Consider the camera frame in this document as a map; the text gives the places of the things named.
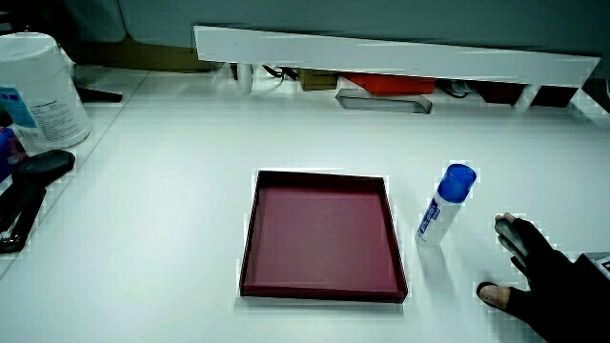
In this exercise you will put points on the person's right hand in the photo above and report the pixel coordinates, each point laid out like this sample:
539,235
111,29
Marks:
557,300

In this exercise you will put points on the black stapler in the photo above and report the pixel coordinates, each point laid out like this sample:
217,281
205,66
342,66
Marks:
28,186

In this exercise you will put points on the grey metal tray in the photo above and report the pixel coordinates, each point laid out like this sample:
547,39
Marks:
381,102

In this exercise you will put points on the white wipes canister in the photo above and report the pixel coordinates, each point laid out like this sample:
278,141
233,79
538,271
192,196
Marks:
40,90

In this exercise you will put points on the brown cardboard box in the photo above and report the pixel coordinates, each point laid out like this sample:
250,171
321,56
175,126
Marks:
143,54

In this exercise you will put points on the dark red box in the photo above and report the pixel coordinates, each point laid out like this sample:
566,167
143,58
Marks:
500,91

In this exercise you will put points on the white desk shelf riser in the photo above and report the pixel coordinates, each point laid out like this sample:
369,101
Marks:
381,54

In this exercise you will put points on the dark red shallow tray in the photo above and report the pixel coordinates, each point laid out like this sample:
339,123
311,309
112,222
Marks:
321,236

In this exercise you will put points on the white desk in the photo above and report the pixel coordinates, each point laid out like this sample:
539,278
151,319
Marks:
190,143

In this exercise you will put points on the small olive brown box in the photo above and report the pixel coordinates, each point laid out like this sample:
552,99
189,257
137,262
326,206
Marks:
318,79

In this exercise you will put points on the orange flat box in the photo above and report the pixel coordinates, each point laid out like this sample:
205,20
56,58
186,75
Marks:
393,83

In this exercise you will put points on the blue purple packet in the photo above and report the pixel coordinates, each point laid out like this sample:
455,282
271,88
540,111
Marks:
7,152

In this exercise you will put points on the black flat stand base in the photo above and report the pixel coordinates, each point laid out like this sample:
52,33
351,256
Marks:
97,95

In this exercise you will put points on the white glue bottle blue cap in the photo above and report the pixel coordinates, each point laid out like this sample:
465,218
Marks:
441,214

